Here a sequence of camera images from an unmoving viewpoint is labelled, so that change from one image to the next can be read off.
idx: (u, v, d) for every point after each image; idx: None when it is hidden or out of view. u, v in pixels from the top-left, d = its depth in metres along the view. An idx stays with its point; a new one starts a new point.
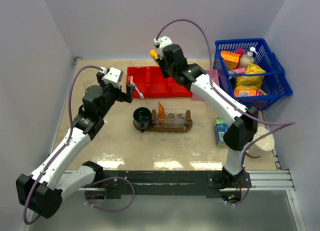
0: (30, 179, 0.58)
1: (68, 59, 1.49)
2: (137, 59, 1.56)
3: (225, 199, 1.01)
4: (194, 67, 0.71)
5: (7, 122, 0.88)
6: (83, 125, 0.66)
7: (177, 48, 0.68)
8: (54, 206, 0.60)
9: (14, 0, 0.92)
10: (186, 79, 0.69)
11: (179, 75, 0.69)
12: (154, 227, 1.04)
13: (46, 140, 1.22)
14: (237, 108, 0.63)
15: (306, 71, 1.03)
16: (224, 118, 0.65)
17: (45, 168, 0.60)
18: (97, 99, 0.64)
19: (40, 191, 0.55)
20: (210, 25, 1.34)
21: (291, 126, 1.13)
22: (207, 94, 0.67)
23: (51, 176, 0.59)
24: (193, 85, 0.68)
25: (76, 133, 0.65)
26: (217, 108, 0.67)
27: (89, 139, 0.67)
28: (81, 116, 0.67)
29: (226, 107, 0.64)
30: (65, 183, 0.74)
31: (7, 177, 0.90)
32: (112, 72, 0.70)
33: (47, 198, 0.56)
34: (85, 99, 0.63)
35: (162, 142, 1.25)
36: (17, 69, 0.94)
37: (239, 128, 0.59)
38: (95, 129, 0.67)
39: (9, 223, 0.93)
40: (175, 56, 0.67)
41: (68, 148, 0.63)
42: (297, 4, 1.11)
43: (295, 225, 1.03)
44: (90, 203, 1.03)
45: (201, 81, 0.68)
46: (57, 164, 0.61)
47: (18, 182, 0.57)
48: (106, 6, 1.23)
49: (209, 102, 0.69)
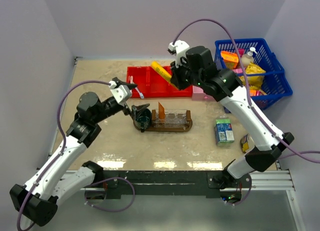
0: (24, 190, 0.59)
1: (68, 59, 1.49)
2: (137, 59, 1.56)
3: (225, 199, 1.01)
4: (226, 73, 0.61)
5: (6, 123, 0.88)
6: (79, 133, 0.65)
7: (206, 50, 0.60)
8: (48, 214, 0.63)
9: None
10: (219, 88, 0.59)
11: (209, 83, 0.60)
12: (154, 227, 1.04)
13: (46, 141, 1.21)
14: (275, 135, 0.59)
15: (307, 71, 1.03)
16: (256, 139, 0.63)
17: (38, 179, 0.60)
18: (92, 108, 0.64)
19: (33, 203, 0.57)
20: (210, 25, 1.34)
21: (291, 126, 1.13)
22: (243, 112, 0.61)
23: (44, 187, 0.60)
24: (227, 99, 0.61)
25: (70, 141, 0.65)
26: (249, 128, 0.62)
27: (84, 147, 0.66)
28: (76, 124, 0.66)
29: (263, 131, 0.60)
30: (63, 188, 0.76)
31: (7, 178, 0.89)
32: (117, 92, 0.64)
33: (40, 209, 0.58)
34: (79, 108, 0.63)
35: (162, 142, 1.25)
36: (17, 69, 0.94)
37: (275, 159, 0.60)
38: (91, 137, 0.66)
39: (9, 224, 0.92)
40: (203, 60, 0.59)
41: (62, 158, 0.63)
42: (297, 4, 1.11)
43: (295, 224, 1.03)
44: (90, 202, 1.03)
45: (238, 97, 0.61)
46: (50, 175, 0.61)
47: (12, 192, 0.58)
48: (106, 5, 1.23)
49: (241, 119, 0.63)
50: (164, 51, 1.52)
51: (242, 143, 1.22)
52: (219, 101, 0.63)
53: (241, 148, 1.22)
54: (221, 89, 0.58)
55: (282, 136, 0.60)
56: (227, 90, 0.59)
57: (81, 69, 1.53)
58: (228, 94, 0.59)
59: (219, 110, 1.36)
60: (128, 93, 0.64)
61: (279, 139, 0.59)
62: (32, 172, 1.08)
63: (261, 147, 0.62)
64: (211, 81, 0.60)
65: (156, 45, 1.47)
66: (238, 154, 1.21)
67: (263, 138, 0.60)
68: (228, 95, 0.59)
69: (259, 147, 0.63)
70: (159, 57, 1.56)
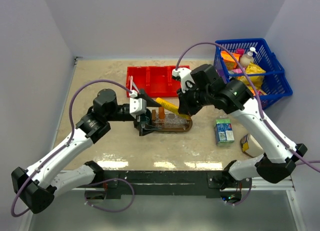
0: (25, 174, 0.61)
1: (68, 59, 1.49)
2: (137, 59, 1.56)
3: (224, 198, 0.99)
4: (236, 84, 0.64)
5: (6, 123, 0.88)
6: (88, 128, 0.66)
7: (209, 67, 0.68)
8: (43, 203, 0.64)
9: None
10: (230, 101, 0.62)
11: (220, 97, 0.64)
12: (154, 227, 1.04)
13: (46, 141, 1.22)
14: (289, 147, 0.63)
15: (307, 70, 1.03)
16: (268, 151, 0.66)
17: (40, 166, 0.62)
18: (107, 104, 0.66)
19: (30, 189, 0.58)
20: (210, 25, 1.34)
21: (291, 126, 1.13)
22: (255, 124, 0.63)
23: (44, 175, 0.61)
24: (239, 112, 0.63)
25: (78, 135, 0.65)
26: (262, 140, 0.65)
27: (90, 143, 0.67)
28: (88, 118, 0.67)
29: (276, 144, 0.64)
30: (62, 180, 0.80)
31: (7, 177, 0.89)
32: (134, 104, 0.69)
33: (37, 197, 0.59)
34: (95, 102, 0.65)
35: (162, 142, 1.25)
36: (17, 69, 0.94)
37: (290, 171, 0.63)
38: (98, 133, 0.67)
39: (9, 223, 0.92)
40: (207, 76, 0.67)
41: (67, 149, 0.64)
42: (297, 4, 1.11)
43: (295, 225, 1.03)
44: (90, 202, 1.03)
45: (250, 110, 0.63)
46: (52, 165, 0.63)
47: (14, 174, 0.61)
48: (106, 5, 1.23)
49: (253, 132, 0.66)
50: (164, 51, 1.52)
51: (242, 143, 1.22)
52: (230, 113, 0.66)
53: (241, 148, 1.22)
54: (233, 102, 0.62)
55: (295, 148, 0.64)
56: (238, 103, 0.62)
57: (81, 69, 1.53)
58: (239, 107, 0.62)
59: (219, 110, 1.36)
60: (142, 108, 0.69)
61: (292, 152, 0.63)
62: None
63: (274, 159, 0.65)
64: (222, 95, 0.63)
65: (156, 45, 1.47)
66: (238, 154, 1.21)
67: (277, 151, 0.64)
68: (240, 108, 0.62)
69: (271, 159, 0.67)
70: (159, 57, 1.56)
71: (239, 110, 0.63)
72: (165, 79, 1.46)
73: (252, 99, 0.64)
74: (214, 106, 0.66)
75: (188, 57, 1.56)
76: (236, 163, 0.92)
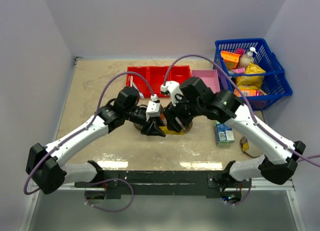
0: (44, 150, 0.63)
1: (68, 60, 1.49)
2: (137, 59, 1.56)
3: (225, 199, 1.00)
4: (225, 94, 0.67)
5: (6, 123, 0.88)
6: (106, 117, 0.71)
7: (196, 80, 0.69)
8: (54, 183, 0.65)
9: None
10: (221, 111, 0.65)
11: (212, 109, 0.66)
12: (154, 228, 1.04)
13: (46, 141, 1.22)
14: (287, 147, 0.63)
15: (307, 70, 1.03)
16: (269, 154, 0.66)
17: (59, 144, 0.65)
18: (131, 97, 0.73)
19: (49, 165, 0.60)
20: (210, 25, 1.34)
21: (291, 126, 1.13)
22: (250, 130, 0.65)
23: (63, 153, 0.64)
24: (232, 120, 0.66)
25: (97, 120, 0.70)
26: (260, 143, 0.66)
27: (106, 130, 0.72)
28: (106, 108, 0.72)
29: (274, 145, 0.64)
30: (70, 168, 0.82)
31: (6, 178, 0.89)
32: (152, 105, 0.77)
33: (53, 173, 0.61)
34: (122, 93, 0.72)
35: (162, 142, 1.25)
36: (17, 69, 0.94)
37: (293, 171, 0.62)
38: (114, 123, 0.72)
39: (8, 223, 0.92)
40: (197, 89, 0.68)
41: (85, 132, 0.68)
42: (297, 5, 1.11)
43: (295, 224, 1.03)
44: (90, 202, 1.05)
45: (242, 116, 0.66)
46: (71, 144, 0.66)
47: (32, 149, 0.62)
48: (106, 5, 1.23)
49: (249, 137, 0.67)
50: (164, 51, 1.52)
51: (242, 143, 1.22)
52: (224, 122, 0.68)
53: (241, 148, 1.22)
54: (224, 111, 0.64)
55: (293, 147, 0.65)
56: (229, 112, 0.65)
57: (81, 69, 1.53)
58: (232, 115, 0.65)
59: None
60: (158, 112, 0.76)
61: (291, 151, 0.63)
62: None
63: (276, 161, 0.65)
64: (213, 107, 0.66)
65: (156, 45, 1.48)
66: (238, 154, 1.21)
67: (276, 152, 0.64)
68: (232, 116, 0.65)
69: (274, 162, 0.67)
70: (159, 57, 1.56)
71: (231, 118, 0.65)
72: (164, 80, 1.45)
73: (242, 106, 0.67)
74: (207, 117, 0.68)
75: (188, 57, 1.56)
76: (236, 165, 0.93)
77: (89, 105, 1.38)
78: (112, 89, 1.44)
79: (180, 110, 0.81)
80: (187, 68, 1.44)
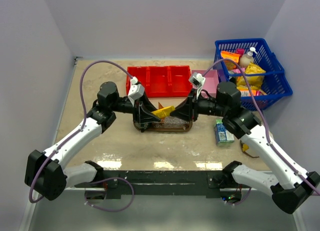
0: (43, 156, 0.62)
1: (68, 60, 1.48)
2: (137, 59, 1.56)
3: (224, 199, 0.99)
4: (246, 112, 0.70)
5: (6, 123, 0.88)
6: (97, 117, 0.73)
7: (236, 92, 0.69)
8: (57, 188, 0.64)
9: (13, 0, 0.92)
10: (238, 127, 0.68)
11: (230, 122, 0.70)
12: (154, 228, 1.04)
13: (46, 141, 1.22)
14: (298, 173, 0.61)
15: (307, 71, 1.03)
16: (279, 177, 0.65)
17: (58, 147, 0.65)
18: (110, 95, 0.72)
19: (51, 168, 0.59)
20: (210, 25, 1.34)
21: (291, 126, 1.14)
22: (262, 148, 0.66)
23: (63, 155, 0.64)
24: (246, 136, 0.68)
25: (90, 122, 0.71)
26: (271, 165, 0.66)
27: (100, 130, 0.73)
28: (96, 109, 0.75)
29: (284, 169, 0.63)
30: (69, 171, 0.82)
31: (6, 178, 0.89)
32: (133, 87, 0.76)
33: (55, 176, 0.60)
34: (100, 95, 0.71)
35: (162, 142, 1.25)
36: (17, 69, 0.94)
37: (299, 198, 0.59)
38: (107, 122, 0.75)
39: (9, 224, 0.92)
40: (234, 99, 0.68)
41: (81, 133, 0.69)
42: (297, 5, 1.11)
43: (295, 224, 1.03)
44: (90, 203, 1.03)
45: (257, 134, 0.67)
46: (69, 146, 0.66)
47: (31, 157, 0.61)
48: (106, 6, 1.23)
49: (262, 157, 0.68)
50: (164, 51, 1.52)
51: (242, 143, 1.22)
52: (240, 138, 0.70)
53: (241, 148, 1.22)
54: (240, 127, 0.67)
55: (306, 175, 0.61)
56: (245, 128, 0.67)
57: (81, 69, 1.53)
58: (246, 131, 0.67)
59: None
60: (140, 92, 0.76)
61: (301, 178, 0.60)
62: None
63: (285, 186, 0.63)
64: (232, 120, 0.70)
65: (156, 45, 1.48)
66: (238, 154, 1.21)
67: (285, 176, 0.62)
68: (246, 132, 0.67)
69: (283, 186, 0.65)
70: (159, 57, 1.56)
71: (246, 134, 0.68)
72: (164, 80, 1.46)
73: (259, 126, 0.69)
74: (225, 127, 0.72)
75: (188, 57, 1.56)
76: (241, 168, 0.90)
77: (89, 105, 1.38)
78: None
79: (200, 109, 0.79)
80: (187, 68, 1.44)
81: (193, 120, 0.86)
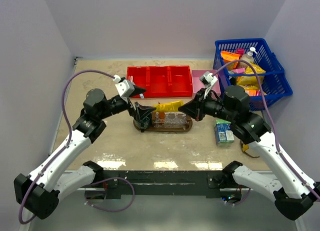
0: (28, 179, 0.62)
1: (68, 60, 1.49)
2: (137, 59, 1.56)
3: (225, 199, 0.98)
4: (255, 118, 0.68)
5: (7, 123, 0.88)
6: (84, 128, 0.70)
7: (245, 96, 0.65)
8: (49, 207, 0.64)
9: (13, 0, 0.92)
10: (247, 133, 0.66)
11: (238, 128, 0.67)
12: (155, 228, 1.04)
13: (47, 142, 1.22)
14: (305, 184, 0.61)
15: (307, 71, 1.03)
16: (286, 186, 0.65)
17: (43, 169, 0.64)
18: (97, 103, 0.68)
19: (37, 193, 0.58)
20: (210, 25, 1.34)
21: (291, 126, 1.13)
22: (271, 157, 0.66)
23: (49, 177, 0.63)
24: (255, 143, 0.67)
25: (76, 136, 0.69)
26: (278, 174, 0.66)
27: (89, 142, 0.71)
28: (83, 119, 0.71)
29: (292, 178, 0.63)
30: (64, 184, 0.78)
31: (7, 178, 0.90)
32: (120, 87, 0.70)
33: (43, 200, 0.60)
34: (86, 104, 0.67)
35: (162, 142, 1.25)
36: (17, 69, 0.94)
37: (305, 209, 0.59)
38: (96, 132, 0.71)
39: (9, 223, 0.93)
40: (242, 105, 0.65)
41: (67, 150, 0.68)
42: (298, 5, 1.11)
43: (295, 225, 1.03)
44: (90, 203, 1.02)
45: (266, 142, 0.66)
46: (55, 167, 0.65)
47: (16, 181, 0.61)
48: (107, 5, 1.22)
49: (269, 164, 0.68)
50: (164, 51, 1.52)
51: (242, 143, 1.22)
52: (248, 144, 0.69)
53: (241, 148, 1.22)
54: (250, 134, 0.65)
55: (313, 186, 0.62)
56: (254, 135, 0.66)
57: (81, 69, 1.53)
58: (256, 139, 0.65)
59: None
60: (130, 87, 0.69)
61: (309, 189, 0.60)
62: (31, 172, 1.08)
63: (291, 194, 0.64)
64: (240, 126, 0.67)
65: (155, 46, 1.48)
66: (238, 154, 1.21)
67: (293, 185, 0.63)
68: (256, 140, 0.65)
69: (289, 194, 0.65)
70: (159, 57, 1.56)
71: (255, 141, 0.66)
72: (164, 80, 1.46)
73: (269, 133, 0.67)
74: (232, 132, 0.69)
75: (188, 57, 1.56)
76: (243, 170, 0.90)
77: None
78: (112, 89, 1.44)
79: (206, 110, 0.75)
80: (187, 68, 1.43)
81: (197, 120, 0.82)
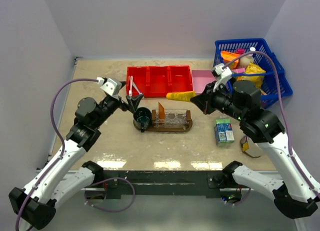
0: (23, 193, 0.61)
1: (67, 60, 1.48)
2: (137, 59, 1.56)
3: (224, 199, 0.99)
4: (268, 115, 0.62)
5: (7, 123, 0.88)
6: (79, 138, 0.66)
7: (255, 91, 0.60)
8: (45, 217, 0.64)
9: (13, 0, 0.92)
10: (259, 131, 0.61)
11: (249, 126, 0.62)
12: (154, 228, 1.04)
13: (47, 142, 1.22)
14: (313, 189, 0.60)
15: (307, 71, 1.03)
16: (291, 188, 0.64)
17: (37, 182, 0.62)
18: (90, 113, 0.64)
19: (31, 207, 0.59)
20: (210, 25, 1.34)
21: (291, 126, 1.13)
22: (281, 159, 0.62)
23: (43, 190, 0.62)
24: (268, 144, 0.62)
25: (70, 146, 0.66)
26: (286, 176, 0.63)
27: (83, 151, 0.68)
28: (77, 128, 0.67)
29: (300, 182, 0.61)
30: (61, 190, 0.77)
31: (7, 178, 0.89)
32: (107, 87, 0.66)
33: (38, 213, 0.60)
34: (78, 114, 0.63)
35: (162, 142, 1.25)
36: (17, 69, 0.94)
37: (309, 213, 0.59)
38: (90, 141, 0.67)
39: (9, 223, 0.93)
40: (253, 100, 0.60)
41: (61, 162, 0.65)
42: (297, 5, 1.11)
43: (295, 225, 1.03)
44: (90, 202, 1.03)
45: (279, 143, 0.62)
46: (49, 179, 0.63)
47: (11, 195, 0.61)
48: (106, 5, 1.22)
49: (277, 165, 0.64)
50: (164, 51, 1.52)
51: (242, 143, 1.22)
52: (258, 142, 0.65)
53: (241, 148, 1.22)
54: (263, 134, 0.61)
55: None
56: (267, 135, 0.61)
57: (81, 69, 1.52)
58: (269, 140, 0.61)
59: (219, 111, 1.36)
60: (117, 83, 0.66)
61: (316, 194, 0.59)
62: (31, 172, 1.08)
63: (296, 196, 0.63)
64: (252, 124, 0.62)
65: (155, 46, 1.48)
66: (238, 154, 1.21)
67: (300, 189, 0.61)
68: (268, 141, 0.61)
69: (293, 195, 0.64)
70: (159, 57, 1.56)
71: (268, 142, 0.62)
72: (164, 80, 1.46)
73: (283, 133, 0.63)
74: (242, 131, 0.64)
75: (188, 57, 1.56)
76: (243, 170, 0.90)
77: None
78: None
79: (215, 103, 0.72)
80: (187, 68, 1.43)
81: (205, 113, 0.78)
